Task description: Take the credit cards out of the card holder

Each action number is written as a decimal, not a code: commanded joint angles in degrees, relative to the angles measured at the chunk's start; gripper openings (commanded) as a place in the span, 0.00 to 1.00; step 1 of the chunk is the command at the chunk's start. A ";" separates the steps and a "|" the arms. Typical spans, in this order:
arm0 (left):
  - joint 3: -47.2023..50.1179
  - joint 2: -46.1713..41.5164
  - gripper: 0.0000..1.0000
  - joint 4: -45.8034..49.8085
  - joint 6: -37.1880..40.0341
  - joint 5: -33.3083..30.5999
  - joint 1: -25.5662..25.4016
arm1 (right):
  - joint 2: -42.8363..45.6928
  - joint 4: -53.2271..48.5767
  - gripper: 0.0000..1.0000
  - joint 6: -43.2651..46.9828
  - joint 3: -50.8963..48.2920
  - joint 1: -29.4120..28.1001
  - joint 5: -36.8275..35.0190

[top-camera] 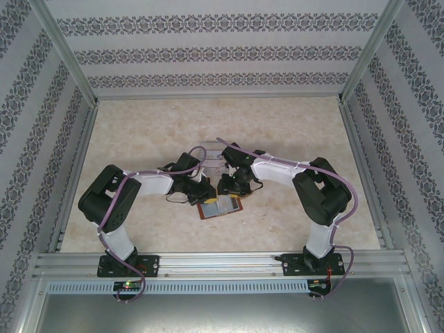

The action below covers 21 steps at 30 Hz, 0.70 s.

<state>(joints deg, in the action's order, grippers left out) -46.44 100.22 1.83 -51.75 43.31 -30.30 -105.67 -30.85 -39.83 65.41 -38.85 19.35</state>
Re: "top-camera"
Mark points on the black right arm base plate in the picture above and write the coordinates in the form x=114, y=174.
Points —
x=291, y=264

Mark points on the aluminium frame post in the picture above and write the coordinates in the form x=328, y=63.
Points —
x=367, y=55
x=72, y=55

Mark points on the aluminium mounting rail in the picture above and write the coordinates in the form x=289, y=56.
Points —
x=222, y=263

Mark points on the small green controller board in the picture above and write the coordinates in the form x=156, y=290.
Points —
x=319, y=284

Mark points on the controller board with green light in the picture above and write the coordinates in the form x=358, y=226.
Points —
x=128, y=286

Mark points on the clear acrylic card box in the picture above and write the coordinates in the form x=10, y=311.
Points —
x=211, y=145

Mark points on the brown leather card holder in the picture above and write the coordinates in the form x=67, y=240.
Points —
x=208, y=209

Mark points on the grey steel sheet shelf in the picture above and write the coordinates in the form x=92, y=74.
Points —
x=222, y=312

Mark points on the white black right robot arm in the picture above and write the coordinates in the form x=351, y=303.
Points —
x=274, y=170

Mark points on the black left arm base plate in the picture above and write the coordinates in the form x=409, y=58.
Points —
x=151, y=263

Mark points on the aluminium back rail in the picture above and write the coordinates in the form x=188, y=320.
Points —
x=218, y=96

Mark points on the aluminium side rail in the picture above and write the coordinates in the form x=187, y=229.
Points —
x=354, y=138
x=88, y=119

